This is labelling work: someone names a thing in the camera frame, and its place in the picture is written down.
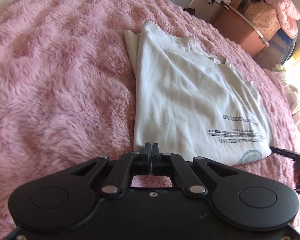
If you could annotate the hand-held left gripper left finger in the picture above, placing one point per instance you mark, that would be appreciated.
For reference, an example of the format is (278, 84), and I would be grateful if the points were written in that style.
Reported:
(147, 160)

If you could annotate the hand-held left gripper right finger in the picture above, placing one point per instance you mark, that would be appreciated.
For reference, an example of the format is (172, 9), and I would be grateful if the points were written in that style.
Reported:
(156, 160)

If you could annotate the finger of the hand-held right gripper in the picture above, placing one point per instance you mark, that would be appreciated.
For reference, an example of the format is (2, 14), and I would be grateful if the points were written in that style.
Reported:
(287, 153)

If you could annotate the white t-shirt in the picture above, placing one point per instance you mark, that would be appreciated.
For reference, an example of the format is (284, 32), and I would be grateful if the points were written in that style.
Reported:
(190, 100)

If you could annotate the white cloth pile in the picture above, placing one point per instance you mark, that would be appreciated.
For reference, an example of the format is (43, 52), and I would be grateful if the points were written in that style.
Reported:
(298, 100)

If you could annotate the blue storage bag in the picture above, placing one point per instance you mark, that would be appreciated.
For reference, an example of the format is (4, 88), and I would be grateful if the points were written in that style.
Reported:
(277, 50)

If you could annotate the pink fluffy blanket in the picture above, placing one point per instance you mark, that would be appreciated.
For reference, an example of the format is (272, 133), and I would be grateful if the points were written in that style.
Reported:
(65, 80)

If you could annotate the orange plastic storage box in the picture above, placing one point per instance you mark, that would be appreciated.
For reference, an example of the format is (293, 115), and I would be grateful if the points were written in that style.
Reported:
(237, 32)

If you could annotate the floral fabric storage bag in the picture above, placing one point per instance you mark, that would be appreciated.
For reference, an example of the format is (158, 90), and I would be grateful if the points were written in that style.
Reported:
(260, 17)

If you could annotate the pink quilt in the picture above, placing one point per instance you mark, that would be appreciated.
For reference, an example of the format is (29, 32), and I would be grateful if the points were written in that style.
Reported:
(282, 7)

